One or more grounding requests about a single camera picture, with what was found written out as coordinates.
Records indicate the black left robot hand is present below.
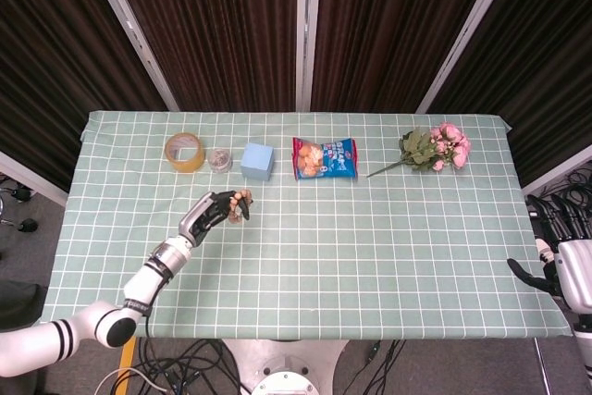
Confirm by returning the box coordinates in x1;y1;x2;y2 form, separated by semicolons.
178;190;253;248

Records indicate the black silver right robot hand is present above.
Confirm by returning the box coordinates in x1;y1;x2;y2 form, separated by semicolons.
507;194;592;314

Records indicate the wooden bead bracelet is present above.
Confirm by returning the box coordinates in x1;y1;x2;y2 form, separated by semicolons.
227;188;254;225

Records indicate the yellow packing tape roll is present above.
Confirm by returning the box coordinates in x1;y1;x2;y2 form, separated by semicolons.
164;132;206;174

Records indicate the clear jar of paper clips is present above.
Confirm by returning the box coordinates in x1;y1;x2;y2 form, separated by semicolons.
206;147;234;173

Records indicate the light blue foam cube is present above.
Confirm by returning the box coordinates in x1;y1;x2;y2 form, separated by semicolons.
240;142;276;181

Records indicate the blue snack bag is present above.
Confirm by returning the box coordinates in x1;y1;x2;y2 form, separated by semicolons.
291;136;360;181

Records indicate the green checked tablecloth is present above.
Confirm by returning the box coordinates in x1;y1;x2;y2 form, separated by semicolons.
40;110;573;340

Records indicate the yellow plank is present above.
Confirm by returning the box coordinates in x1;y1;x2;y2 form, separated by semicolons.
118;337;139;388

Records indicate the black office chair base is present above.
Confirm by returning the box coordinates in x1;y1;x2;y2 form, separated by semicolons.
0;172;40;234

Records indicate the pink artificial flower bouquet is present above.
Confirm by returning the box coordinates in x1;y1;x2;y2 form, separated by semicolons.
366;121;472;179

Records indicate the dark brown ribbed partition panel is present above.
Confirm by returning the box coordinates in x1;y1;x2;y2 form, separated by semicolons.
310;0;503;114
104;0;300;112
0;0;168;193
427;0;592;188

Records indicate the black bag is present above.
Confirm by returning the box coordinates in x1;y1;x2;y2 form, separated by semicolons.
0;279;48;330

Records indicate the black cable pile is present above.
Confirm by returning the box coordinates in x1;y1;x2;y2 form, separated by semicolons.
526;158;592;214

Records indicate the black cable tangle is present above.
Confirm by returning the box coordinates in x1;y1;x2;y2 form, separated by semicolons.
137;338;244;395

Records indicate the white cable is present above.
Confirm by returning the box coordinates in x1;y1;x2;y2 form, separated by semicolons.
94;366;168;395

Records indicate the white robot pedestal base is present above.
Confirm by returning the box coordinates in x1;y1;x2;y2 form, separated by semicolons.
221;338;349;395

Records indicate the white partition post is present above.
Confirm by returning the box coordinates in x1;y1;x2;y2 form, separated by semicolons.
80;0;179;112
415;0;531;115
295;0;324;113

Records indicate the black cable with inline plug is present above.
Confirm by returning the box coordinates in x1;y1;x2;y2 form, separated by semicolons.
364;339;386;372

